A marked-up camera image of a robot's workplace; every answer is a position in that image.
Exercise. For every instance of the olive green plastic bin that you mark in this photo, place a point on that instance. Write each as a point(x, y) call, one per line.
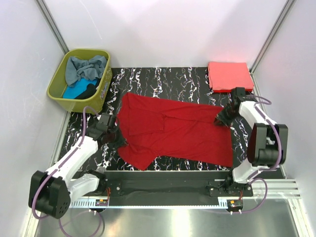
point(58, 85)

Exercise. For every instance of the slotted white cable duct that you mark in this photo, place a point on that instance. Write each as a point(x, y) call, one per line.
point(90, 203)

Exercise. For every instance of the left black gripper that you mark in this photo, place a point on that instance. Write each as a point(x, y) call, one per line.
point(121, 141)

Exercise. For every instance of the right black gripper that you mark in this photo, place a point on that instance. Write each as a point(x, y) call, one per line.
point(219, 117)

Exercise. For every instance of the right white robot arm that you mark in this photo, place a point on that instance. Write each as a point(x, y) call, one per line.
point(267, 145)

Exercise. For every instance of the blue t shirt in bin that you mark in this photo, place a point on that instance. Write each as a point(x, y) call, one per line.
point(79, 87)

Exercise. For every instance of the black t shirt in bin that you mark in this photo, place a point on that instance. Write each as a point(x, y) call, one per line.
point(90, 91)

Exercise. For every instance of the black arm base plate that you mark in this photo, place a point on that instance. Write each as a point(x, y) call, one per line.
point(149, 189)

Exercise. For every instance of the grey t shirt in bin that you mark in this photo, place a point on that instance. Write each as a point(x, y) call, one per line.
point(77, 69)

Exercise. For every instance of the red t shirt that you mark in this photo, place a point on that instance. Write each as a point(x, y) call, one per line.
point(156, 127)

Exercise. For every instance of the folded coral t shirt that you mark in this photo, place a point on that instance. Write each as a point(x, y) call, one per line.
point(225, 75)

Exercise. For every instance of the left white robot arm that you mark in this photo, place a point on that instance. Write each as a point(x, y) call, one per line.
point(52, 191)

